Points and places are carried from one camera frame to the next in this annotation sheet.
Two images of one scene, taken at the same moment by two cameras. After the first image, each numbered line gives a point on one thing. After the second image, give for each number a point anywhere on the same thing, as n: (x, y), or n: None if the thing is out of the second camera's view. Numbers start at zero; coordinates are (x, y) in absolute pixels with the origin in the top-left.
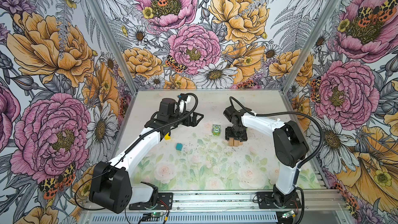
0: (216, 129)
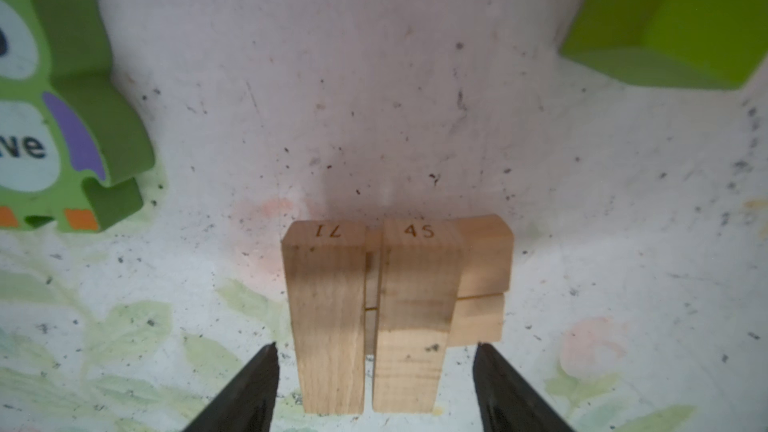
0: (72, 145)
